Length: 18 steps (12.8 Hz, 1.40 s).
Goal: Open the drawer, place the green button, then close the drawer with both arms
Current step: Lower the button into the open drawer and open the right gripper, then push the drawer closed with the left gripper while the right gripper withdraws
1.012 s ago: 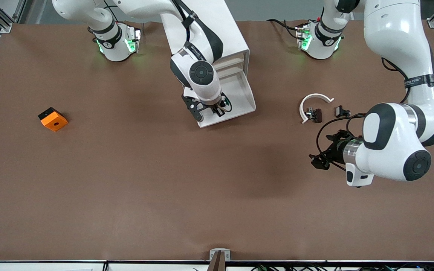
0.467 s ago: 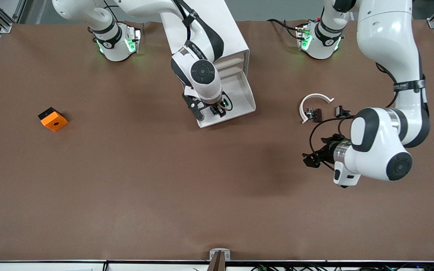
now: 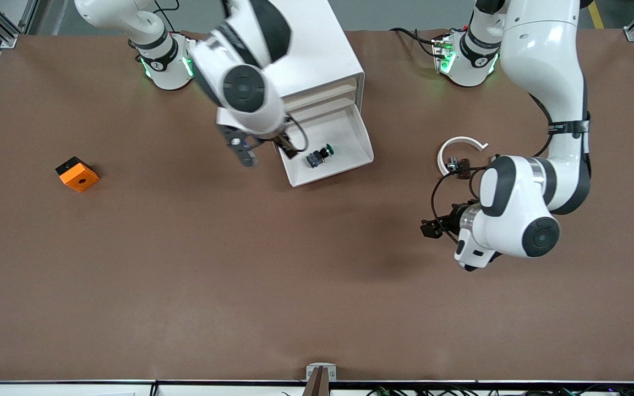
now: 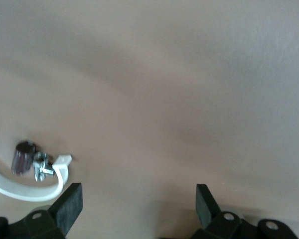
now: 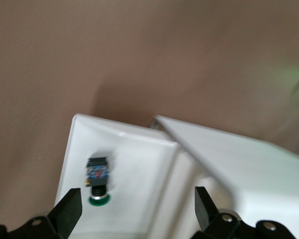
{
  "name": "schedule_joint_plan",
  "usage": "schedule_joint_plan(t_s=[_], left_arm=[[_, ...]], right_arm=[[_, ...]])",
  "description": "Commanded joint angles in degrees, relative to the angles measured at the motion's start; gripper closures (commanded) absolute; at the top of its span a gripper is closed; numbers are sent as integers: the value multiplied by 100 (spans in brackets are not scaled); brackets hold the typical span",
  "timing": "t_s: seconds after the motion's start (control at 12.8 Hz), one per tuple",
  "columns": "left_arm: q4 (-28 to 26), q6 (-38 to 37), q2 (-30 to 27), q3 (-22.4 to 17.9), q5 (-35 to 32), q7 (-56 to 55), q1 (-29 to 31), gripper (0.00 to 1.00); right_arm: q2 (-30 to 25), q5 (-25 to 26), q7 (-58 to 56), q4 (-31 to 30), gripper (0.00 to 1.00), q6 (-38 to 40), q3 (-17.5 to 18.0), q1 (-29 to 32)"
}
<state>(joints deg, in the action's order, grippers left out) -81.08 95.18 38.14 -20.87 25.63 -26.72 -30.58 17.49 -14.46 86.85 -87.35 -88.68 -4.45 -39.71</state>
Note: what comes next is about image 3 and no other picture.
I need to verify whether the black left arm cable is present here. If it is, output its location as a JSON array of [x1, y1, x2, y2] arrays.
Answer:
[[430, 164, 497, 246]]

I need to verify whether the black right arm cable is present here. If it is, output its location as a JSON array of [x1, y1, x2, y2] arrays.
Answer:
[[283, 113, 310, 156]]

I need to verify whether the white curved plastic ring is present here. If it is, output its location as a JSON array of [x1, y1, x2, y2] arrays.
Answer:
[[437, 136, 489, 176]]

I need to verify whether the black base cable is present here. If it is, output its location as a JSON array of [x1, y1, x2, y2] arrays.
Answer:
[[390, 26, 443, 57]]

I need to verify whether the small dark brown component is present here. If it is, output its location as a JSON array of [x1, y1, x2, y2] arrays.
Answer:
[[446, 157, 471, 180]]

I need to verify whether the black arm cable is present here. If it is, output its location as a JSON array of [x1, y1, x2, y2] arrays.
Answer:
[[430, 164, 497, 246], [283, 113, 310, 156]]

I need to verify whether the grey bracket with brown post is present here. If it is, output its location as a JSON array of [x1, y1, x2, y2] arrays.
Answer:
[[304, 362, 338, 396]]

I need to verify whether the brown table mat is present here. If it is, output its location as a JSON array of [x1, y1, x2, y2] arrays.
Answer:
[[0, 27, 634, 383]]

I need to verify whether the orange and black switch box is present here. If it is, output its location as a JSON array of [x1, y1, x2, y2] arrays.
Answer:
[[56, 157, 100, 193]]

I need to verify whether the green push button switch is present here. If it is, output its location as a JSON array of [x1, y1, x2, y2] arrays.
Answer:
[[305, 144, 336, 169]]

